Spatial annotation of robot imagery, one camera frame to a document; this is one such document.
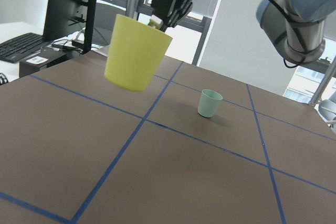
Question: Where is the yellow plastic cup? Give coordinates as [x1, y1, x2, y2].
[104, 14, 172, 92]

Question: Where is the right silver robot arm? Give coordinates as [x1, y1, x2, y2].
[149, 0, 335, 68]

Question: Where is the green plastic cup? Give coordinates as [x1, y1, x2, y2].
[197, 89, 223, 118]

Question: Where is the black computer monitor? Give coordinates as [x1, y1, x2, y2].
[42, 0, 97, 54]

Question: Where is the black box with label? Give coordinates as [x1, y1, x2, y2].
[19, 48, 67, 78]

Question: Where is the black computer keyboard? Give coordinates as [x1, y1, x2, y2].
[1, 33, 50, 63]

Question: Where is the aluminium frame post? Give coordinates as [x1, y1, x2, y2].
[192, 0, 222, 66]

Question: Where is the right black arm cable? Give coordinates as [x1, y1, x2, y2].
[236, 0, 316, 69]

